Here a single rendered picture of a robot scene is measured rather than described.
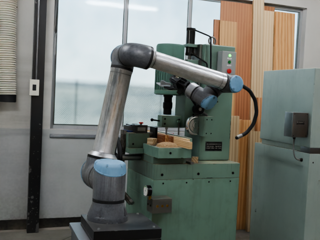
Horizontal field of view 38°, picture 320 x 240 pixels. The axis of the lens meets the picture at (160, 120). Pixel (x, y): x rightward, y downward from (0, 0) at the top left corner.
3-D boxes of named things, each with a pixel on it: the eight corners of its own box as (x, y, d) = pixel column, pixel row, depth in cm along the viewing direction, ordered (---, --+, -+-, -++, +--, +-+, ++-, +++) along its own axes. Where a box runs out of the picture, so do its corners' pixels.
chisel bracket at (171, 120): (156, 128, 289) (157, 115, 289) (176, 128, 295) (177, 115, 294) (161, 129, 282) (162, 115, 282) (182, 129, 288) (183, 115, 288)
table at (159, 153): (108, 145, 309) (109, 136, 309) (151, 145, 321) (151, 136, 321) (142, 158, 254) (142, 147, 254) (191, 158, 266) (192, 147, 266)
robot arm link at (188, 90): (202, 92, 263) (190, 103, 261) (195, 87, 265) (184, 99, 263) (199, 83, 256) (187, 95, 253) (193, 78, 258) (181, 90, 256)
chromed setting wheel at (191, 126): (184, 135, 281) (185, 115, 280) (202, 135, 286) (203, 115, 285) (186, 135, 278) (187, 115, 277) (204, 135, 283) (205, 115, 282)
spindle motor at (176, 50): (149, 94, 291) (152, 44, 290) (175, 95, 298) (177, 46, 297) (160, 95, 275) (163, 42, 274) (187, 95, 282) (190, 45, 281)
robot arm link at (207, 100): (219, 102, 257) (207, 114, 255) (202, 91, 264) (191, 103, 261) (217, 92, 250) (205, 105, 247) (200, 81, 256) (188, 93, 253)
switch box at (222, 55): (215, 77, 287) (217, 51, 286) (229, 78, 291) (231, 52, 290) (221, 77, 281) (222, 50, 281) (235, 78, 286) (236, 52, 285)
